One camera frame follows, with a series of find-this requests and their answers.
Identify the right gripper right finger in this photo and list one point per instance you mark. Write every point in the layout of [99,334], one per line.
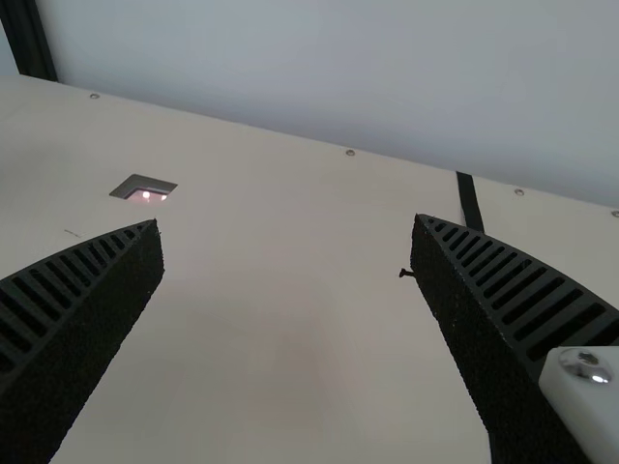
[498,328]

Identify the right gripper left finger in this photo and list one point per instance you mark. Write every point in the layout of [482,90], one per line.
[82,319]

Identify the black strip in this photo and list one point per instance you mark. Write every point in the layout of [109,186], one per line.
[470,203]

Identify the small square scanner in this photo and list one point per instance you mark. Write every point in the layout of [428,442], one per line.
[145,188]

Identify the black post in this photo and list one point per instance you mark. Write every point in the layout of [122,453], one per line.
[29,38]

